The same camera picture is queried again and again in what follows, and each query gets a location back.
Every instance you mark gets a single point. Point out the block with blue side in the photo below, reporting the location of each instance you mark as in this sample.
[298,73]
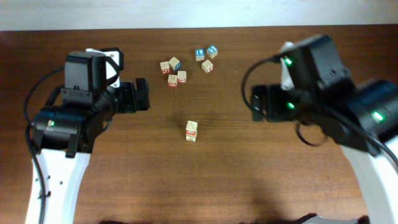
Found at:
[174,63]

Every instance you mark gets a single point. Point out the red bottom butterfly block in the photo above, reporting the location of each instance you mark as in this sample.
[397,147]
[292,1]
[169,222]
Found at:
[172,80]

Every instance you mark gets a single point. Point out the small red edged block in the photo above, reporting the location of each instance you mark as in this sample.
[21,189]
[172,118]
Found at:
[182,76]

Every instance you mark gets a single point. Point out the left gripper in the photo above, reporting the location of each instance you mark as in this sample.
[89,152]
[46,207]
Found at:
[125,91]

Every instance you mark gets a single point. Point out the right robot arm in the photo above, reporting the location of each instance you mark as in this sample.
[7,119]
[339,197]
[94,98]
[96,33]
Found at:
[317,89]

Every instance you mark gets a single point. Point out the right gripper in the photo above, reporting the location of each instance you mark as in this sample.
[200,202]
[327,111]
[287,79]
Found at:
[259,102]

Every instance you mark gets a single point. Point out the block with red side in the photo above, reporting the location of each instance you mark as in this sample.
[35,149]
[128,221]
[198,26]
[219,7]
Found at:
[207,66]

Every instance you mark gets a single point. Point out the blue number 5 block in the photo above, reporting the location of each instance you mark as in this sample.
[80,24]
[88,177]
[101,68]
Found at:
[212,51]

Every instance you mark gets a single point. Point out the red sided number block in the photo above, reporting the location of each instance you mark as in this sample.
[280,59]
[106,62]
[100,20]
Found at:
[191,128]

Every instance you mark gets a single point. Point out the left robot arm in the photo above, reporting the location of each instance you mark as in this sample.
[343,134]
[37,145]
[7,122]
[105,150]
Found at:
[61,136]

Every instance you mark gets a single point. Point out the red C block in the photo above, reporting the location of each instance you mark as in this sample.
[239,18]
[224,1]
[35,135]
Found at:
[165,67]

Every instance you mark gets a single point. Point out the blue letter L block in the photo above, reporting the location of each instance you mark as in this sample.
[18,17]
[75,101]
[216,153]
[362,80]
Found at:
[199,54]

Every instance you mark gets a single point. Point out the green B block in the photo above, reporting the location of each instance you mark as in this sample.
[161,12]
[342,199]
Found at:
[191,138]

